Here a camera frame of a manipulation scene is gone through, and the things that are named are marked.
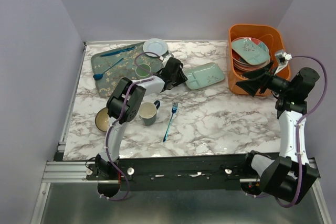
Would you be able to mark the red rimmed beige plate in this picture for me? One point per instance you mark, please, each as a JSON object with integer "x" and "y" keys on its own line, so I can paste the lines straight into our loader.
{"x": 238, "y": 68}

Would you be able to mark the floral teal serving tray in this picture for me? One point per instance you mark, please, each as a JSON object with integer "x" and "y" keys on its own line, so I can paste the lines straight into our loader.
{"x": 126, "y": 68}

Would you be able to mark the cream pink branch plate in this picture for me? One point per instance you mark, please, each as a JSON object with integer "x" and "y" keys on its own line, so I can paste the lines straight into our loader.
{"x": 255, "y": 67}

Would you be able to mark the grey mug white inside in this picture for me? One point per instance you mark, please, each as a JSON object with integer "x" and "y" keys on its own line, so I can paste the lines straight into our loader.
{"x": 148, "y": 112}

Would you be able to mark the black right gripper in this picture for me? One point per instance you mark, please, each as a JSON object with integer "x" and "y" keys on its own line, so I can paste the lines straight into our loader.
{"x": 251, "y": 86}

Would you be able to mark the light blue scalloped plate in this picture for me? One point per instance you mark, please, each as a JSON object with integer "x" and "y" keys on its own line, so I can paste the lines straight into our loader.
{"x": 155, "y": 47}

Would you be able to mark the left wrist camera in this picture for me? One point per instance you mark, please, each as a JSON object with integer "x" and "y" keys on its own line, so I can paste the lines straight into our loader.
{"x": 164, "y": 58}

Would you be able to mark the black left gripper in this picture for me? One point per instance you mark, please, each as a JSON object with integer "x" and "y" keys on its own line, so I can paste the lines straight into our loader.
{"x": 182, "y": 78}

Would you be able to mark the blue metal spoon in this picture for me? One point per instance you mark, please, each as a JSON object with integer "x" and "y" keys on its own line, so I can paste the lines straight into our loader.
{"x": 99, "y": 76}

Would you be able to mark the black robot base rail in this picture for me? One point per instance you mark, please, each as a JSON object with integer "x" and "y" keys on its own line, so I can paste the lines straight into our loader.
{"x": 209, "y": 172}

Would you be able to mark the dark rimmed beige bowl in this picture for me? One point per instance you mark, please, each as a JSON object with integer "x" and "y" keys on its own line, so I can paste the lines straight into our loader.
{"x": 102, "y": 120}

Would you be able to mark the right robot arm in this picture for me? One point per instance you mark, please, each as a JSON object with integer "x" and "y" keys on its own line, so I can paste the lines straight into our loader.
{"x": 289, "y": 176}

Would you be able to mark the teal rectangular dish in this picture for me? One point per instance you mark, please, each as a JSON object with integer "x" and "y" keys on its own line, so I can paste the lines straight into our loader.
{"x": 249, "y": 51}
{"x": 203, "y": 76}

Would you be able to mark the blue metal fork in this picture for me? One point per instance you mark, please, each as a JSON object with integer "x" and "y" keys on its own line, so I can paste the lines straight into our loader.
{"x": 174, "y": 110}

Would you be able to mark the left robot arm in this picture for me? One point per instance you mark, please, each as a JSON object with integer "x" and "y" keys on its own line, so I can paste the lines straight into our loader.
{"x": 123, "y": 105}

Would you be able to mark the red plate teal flower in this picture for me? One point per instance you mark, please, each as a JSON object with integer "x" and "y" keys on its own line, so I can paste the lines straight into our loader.
{"x": 261, "y": 44}

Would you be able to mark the blue metal knife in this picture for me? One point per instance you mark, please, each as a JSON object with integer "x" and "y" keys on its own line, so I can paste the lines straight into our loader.
{"x": 117, "y": 52}

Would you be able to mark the green plastic cup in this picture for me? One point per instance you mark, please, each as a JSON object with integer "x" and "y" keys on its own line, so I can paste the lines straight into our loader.
{"x": 143, "y": 71}

